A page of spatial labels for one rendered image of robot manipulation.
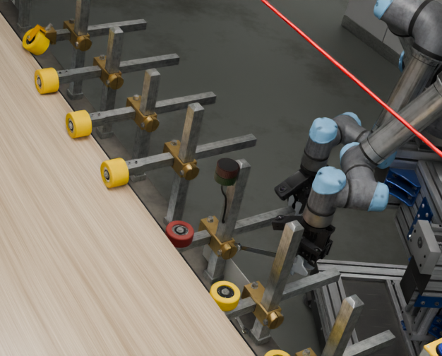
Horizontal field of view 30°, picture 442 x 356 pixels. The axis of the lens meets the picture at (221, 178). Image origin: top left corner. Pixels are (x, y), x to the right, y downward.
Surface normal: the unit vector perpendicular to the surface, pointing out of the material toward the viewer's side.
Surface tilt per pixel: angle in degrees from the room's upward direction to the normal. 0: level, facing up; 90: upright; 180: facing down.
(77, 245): 0
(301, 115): 0
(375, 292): 0
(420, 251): 90
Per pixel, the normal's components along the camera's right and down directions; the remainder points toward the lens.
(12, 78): 0.18, -0.77
